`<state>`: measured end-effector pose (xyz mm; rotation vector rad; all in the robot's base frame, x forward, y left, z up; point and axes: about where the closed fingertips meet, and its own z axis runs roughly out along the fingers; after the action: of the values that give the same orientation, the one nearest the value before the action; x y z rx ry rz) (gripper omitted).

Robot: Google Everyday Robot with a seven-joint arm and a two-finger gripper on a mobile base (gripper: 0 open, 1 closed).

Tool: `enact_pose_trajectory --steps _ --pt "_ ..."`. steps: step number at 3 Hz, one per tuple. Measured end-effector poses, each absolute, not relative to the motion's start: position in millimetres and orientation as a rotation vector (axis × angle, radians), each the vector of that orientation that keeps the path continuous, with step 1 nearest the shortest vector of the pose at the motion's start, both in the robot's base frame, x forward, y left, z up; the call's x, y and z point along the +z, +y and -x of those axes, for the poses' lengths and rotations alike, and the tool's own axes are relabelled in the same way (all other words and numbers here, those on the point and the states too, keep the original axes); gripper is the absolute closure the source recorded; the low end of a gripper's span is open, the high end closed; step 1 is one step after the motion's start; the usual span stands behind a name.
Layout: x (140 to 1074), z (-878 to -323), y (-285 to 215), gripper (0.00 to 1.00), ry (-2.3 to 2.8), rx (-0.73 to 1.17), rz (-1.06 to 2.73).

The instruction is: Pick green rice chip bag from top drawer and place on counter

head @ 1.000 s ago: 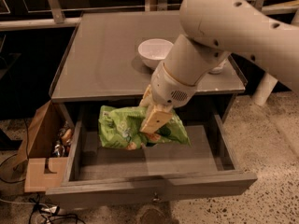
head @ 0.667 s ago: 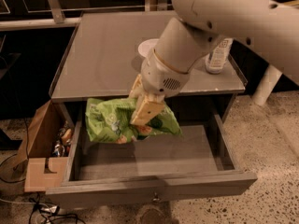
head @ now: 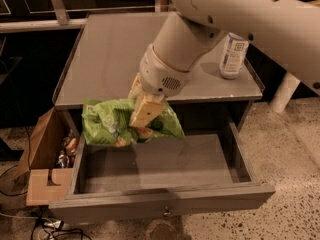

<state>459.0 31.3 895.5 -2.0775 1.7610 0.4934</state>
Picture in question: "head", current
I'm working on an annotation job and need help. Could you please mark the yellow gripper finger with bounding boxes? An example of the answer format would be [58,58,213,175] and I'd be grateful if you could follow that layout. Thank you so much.
[128,73,142,99]
[129,95,164,128]

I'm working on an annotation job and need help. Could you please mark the metal railing frame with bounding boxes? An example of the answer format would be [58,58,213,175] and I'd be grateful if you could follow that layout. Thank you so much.
[0,0,320,34]

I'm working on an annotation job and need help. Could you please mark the snack packets in box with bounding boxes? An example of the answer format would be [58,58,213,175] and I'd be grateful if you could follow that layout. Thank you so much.
[55,130,78,168]

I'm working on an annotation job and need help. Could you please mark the open grey top drawer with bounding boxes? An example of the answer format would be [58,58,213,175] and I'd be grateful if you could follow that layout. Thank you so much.
[49,118,275,224]

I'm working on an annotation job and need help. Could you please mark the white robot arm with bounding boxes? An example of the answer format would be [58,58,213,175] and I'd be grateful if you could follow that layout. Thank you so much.
[129,0,320,128]

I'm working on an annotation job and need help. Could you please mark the grey cabinet with counter top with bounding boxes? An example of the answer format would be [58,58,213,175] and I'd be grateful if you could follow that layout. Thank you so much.
[54,12,264,132]

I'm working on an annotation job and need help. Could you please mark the green rice chip bag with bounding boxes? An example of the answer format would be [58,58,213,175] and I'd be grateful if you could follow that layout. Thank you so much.
[82,99,185,147]

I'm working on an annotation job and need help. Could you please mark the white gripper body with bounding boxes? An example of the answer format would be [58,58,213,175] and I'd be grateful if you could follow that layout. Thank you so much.
[139,44,191,97]

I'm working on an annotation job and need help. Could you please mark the black cables on floor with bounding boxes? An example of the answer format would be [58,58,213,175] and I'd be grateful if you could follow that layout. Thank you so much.
[0,160,93,240]

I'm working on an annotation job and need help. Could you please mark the metal drawer knob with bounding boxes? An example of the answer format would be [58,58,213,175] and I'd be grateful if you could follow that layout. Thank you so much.
[163,206,172,217]

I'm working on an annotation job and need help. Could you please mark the brown cardboard box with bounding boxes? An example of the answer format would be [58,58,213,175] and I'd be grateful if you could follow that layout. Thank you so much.
[15,108,73,206]

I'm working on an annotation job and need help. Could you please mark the clear plastic water bottle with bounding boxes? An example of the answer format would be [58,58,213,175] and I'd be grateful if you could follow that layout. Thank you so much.
[219,33,249,79]

